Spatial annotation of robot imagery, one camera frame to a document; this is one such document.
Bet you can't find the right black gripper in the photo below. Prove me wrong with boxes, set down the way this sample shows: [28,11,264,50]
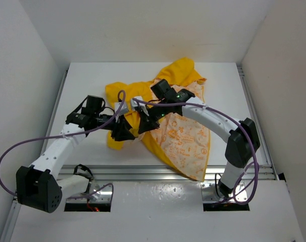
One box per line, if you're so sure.
[138,99,169,134]

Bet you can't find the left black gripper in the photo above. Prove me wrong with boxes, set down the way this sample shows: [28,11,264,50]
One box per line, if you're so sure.
[93,111,134,141]

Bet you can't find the yellow jacket with patterned lining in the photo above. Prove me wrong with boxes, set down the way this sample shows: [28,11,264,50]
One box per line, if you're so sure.
[105,57,211,182]

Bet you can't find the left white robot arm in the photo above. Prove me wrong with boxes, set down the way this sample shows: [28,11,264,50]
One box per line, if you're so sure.
[16,90,131,213]

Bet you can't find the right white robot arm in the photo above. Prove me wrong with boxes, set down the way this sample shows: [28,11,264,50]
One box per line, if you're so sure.
[131,79,260,202]

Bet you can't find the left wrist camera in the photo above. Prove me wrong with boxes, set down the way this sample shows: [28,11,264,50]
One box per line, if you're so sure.
[114,102,129,115]

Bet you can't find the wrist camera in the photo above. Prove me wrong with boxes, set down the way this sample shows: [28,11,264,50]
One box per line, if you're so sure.
[130,96,149,116]
[114,102,129,115]

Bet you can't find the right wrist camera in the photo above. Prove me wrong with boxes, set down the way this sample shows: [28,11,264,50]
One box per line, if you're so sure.
[130,96,149,116]

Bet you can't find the aluminium rail front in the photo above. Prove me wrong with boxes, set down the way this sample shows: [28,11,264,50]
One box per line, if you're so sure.
[58,165,276,182]

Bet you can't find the aluminium rail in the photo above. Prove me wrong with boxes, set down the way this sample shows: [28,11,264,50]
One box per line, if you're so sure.
[237,67,278,180]
[58,165,276,182]
[1,69,69,240]

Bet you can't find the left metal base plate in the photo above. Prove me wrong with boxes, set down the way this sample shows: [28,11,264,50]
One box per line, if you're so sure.
[68,183,114,203]

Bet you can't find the metal base plate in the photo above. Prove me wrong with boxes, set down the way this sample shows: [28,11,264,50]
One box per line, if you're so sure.
[200,181,248,204]
[68,183,114,203]

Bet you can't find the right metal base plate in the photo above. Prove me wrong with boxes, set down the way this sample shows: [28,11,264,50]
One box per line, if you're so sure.
[200,181,248,204]

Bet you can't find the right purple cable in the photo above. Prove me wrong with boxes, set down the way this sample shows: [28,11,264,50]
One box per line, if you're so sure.
[131,98,260,204]

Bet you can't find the aluminium rail right side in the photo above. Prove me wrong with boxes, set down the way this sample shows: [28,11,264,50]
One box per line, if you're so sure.
[237,67,278,180]

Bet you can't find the aluminium rail left side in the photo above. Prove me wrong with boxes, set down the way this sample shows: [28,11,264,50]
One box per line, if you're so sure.
[1,69,69,240]

